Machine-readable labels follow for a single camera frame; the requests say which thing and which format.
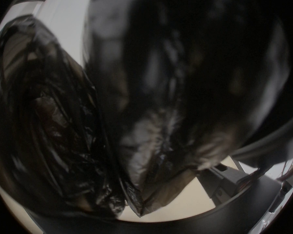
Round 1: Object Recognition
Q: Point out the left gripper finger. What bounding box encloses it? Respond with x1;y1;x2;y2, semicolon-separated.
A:
196;164;244;206

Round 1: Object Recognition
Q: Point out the black plastic bag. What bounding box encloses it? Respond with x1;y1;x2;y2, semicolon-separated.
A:
0;0;291;219

